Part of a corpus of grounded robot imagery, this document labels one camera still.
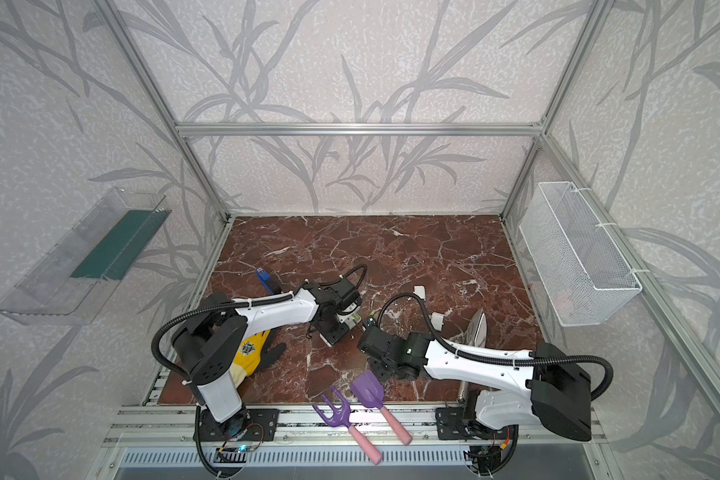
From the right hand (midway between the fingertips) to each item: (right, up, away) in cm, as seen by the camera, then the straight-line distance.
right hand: (379, 350), depth 80 cm
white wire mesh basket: (+42, +24, -18) cm, 52 cm away
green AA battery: (-2, +7, +13) cm, 15 cm away
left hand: (-12, +5, +10) cm, 16 cm away
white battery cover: (+14, +13, +19) cm, 27 cm away
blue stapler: (-38, +18, +18) cm, 46 cm away
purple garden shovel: (-3, -10, -2) cm, 10 cm away
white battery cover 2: (+18, +5, +12) cm, 23 cm away
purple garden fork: (-10, -15, -5) cm, 19 cm away
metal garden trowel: (+29, +2, +8) cm, 30 cm away
